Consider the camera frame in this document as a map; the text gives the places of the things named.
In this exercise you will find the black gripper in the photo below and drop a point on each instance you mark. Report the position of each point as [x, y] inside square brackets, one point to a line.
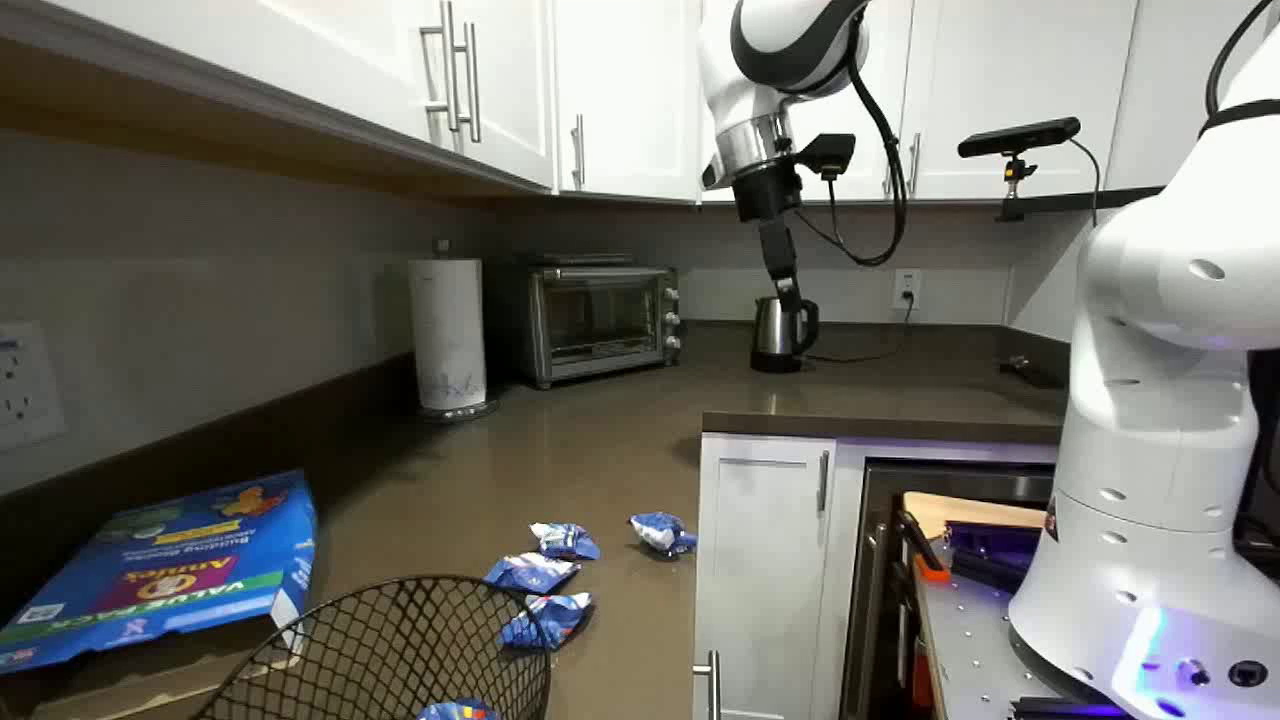
[765, 195]

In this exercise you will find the blue sachet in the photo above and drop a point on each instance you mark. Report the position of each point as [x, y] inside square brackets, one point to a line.
[565, 540]
[547, 621]
[528, 573]
[459, 714]
[660, 534]

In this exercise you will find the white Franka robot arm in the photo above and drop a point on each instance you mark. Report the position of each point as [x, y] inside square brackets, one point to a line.
[1144, 443]

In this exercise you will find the steel electric kettle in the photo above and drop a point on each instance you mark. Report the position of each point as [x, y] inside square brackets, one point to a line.
[781, 330]

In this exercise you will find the silver toaster oven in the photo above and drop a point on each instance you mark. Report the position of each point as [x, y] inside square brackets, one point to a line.
[593, 323]

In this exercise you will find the white upper cabinets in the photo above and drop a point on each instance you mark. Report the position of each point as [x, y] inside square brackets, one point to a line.
[335, 62]
[1015, 62]

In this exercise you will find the tan wooden board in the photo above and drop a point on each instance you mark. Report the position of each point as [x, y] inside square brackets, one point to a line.
[966, 510]

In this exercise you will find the white lower cabinet door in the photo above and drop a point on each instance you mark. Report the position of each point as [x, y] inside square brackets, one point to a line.
[765, 585]

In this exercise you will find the white paper towel roll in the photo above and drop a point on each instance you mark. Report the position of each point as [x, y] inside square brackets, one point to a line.
[448, 334]

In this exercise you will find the dark built-in appliance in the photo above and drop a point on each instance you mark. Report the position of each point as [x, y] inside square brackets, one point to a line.
[883, 602]

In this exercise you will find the perforated metal robot table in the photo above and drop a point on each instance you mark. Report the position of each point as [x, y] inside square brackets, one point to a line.
[972, 655]

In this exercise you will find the blue snack box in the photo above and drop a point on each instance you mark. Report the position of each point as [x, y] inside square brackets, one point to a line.
[163, 565]

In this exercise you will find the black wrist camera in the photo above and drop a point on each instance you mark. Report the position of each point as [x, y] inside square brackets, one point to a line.
[825, 149]

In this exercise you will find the small white wall outlet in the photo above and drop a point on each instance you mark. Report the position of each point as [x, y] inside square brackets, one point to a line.
[907, 288]

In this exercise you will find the black camera on tripod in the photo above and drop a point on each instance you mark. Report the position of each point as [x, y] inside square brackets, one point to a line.
[1023, 138]

